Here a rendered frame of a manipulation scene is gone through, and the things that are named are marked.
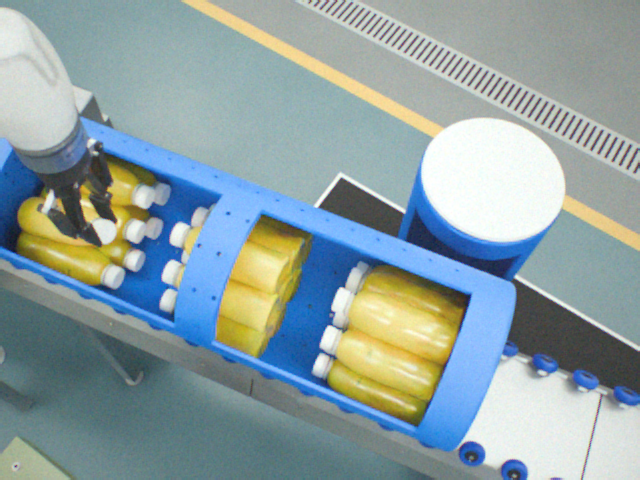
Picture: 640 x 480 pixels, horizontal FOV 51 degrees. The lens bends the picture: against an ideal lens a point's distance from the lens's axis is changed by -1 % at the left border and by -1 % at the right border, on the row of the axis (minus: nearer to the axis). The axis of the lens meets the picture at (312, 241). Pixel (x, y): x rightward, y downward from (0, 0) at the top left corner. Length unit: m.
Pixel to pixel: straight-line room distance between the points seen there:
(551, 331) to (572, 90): 1.13
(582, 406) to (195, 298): 0.72
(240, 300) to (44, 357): 1.37
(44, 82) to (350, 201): 1.62
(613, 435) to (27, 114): 1.08
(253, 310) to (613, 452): 0.68
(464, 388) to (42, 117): 0.64
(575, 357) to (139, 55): 2.00
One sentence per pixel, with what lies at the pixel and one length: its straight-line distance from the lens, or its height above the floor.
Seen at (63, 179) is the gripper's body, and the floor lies 1.38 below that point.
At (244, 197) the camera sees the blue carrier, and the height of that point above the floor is 1.22.
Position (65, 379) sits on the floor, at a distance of 2.32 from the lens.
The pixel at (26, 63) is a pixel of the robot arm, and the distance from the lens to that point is 0.76.
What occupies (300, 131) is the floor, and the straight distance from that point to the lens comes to 2.62.
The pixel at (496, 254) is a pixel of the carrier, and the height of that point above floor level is 0.98.
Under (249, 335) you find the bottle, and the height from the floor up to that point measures 1.07.
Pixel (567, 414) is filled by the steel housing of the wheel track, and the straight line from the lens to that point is 1.32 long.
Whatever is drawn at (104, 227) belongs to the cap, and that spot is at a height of 1.18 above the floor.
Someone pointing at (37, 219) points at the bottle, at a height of 1.14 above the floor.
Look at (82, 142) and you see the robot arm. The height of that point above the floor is 1.42.
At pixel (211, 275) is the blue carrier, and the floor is 1.21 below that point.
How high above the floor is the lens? 2.12
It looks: 64 degrees down
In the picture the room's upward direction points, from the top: 3 degrees clockwise
